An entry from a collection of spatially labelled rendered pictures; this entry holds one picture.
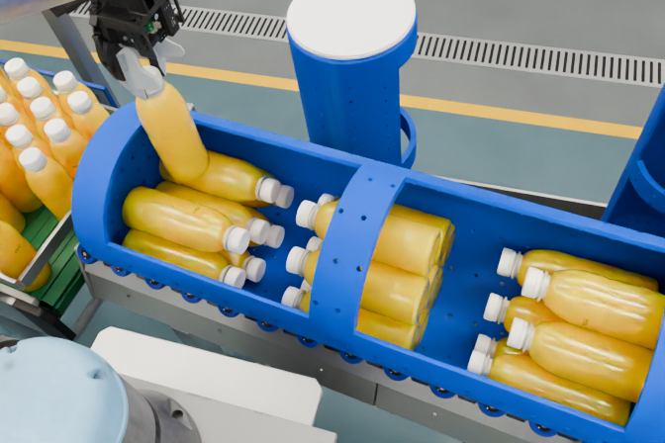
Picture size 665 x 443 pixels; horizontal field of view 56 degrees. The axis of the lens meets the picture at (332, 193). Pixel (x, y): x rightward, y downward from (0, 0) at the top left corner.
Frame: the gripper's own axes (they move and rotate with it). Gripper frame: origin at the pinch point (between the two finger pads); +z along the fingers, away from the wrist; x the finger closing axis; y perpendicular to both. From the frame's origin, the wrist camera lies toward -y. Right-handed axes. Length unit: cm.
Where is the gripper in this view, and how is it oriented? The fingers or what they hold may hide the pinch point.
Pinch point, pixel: (146, 78)
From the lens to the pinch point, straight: 90.5
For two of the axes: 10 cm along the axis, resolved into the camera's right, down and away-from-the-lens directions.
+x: 3.9, -7.8, 4.9
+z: 1.1, 5.7, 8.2
